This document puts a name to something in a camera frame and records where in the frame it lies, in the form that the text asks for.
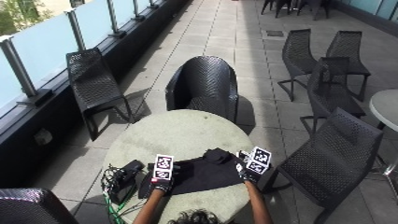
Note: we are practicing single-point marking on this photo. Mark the metal railing post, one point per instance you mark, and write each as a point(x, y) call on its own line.
point(77, 29)
point(21, 70)
point(138, 9)
point(114, 17)

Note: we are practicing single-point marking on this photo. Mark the floor drain cover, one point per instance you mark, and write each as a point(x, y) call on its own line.
point(275, 33)

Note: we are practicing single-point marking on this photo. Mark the black cloth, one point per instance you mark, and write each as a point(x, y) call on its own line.
point(203, 175)

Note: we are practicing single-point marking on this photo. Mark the black mesh chair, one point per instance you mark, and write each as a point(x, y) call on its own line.
point(332, 90)
point(94, 82)
point(348, 51)
point(298, 56)
point(332, 158)

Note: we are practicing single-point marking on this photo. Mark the group of black chairs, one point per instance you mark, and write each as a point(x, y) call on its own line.
point(296, 5)

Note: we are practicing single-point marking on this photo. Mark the black device box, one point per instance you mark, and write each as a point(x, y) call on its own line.
point(123, 180)

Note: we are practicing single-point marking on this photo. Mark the black wicker tub armchair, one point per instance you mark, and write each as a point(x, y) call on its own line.
point(29, 207)
point(206, 85)

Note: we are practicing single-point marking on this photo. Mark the white marker cube right glove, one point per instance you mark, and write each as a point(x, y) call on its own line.
point(260, 160)

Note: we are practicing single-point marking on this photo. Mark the white marker cube left glove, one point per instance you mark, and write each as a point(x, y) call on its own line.
point(163, 166)

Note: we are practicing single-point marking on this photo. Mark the person's right hand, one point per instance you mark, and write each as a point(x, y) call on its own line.
point(251, 176)

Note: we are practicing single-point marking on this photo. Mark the white marker cube glove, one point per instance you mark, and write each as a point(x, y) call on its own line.
point(260, 160)
point(163, 166)

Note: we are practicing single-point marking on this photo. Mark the person's left hand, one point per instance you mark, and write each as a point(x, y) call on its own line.
point(163, 185)

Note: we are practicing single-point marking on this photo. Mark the frosted glass railing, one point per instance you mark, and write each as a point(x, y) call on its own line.
point(46, 43)

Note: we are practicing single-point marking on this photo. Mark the round grey side table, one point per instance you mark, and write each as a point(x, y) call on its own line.
point(387, 107)

